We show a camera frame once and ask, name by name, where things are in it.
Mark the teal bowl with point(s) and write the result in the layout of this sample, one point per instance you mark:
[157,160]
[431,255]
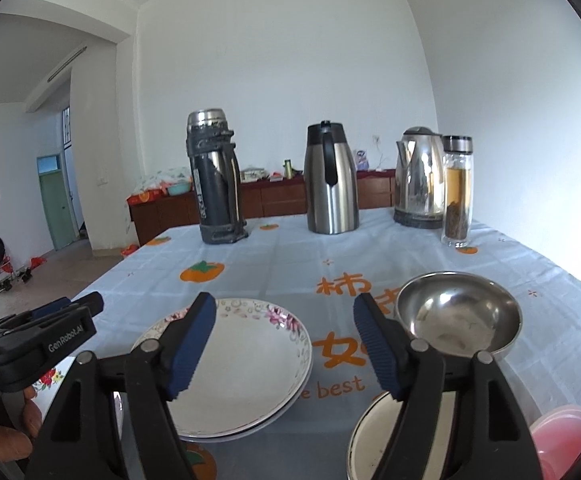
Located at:
[179,189]

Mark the metal rack with dark cloth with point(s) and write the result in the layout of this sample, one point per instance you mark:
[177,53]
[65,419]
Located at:
[5,275]

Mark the person's left hand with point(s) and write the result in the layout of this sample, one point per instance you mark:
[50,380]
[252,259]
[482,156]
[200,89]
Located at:
[0,441]

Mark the red bag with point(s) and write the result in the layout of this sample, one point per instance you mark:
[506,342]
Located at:
[39,262]

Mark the red printed cloth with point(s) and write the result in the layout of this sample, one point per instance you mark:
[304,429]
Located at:
[143,197]

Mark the stainless steel electric kettle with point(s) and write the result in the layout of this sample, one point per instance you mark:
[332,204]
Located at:
[418,180]

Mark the glass tea bottle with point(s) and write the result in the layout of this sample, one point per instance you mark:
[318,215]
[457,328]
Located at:
[456,195]

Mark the stainless steel bowl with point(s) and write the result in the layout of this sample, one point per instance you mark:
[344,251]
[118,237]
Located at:
[460,310]

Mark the plain white plate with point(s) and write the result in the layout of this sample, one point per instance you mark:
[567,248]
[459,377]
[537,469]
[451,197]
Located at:
[250,435]

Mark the green door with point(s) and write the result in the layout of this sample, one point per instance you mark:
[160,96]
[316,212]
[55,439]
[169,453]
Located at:
[58,210]

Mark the flat box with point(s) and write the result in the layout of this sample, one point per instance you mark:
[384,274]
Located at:
[254,175]

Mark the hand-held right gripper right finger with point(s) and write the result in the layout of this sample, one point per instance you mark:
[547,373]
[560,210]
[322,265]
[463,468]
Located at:
[375,342]

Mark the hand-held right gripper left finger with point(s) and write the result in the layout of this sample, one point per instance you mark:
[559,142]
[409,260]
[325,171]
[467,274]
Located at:
[193,342]

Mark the white plate with pink flowers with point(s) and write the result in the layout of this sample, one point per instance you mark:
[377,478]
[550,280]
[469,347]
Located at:
[255,360]

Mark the white enamel bowl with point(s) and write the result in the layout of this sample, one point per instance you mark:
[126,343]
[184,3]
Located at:
[370,432]

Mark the fluorescent tube light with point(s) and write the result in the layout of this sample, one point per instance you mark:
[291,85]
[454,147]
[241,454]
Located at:
[66,64]

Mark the floral blanket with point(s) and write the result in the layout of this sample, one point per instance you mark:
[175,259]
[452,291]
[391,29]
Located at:
[158,179]

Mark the dark grey steel thermos flask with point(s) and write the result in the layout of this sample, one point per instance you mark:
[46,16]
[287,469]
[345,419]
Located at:
[215,185]

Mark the pink plastic bowl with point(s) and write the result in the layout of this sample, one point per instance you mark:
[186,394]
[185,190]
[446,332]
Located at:
[560,435]

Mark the small green bottle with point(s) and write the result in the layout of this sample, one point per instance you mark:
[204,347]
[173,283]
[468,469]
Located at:
[288,170]

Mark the brown wooden sideboard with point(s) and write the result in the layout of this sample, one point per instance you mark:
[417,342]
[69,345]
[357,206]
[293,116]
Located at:
[280,200]

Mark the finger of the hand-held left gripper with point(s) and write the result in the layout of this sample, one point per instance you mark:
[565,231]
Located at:
[53,307]
[86,304]

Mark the purple bag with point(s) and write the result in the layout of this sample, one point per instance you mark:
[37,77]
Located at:
[362,160]

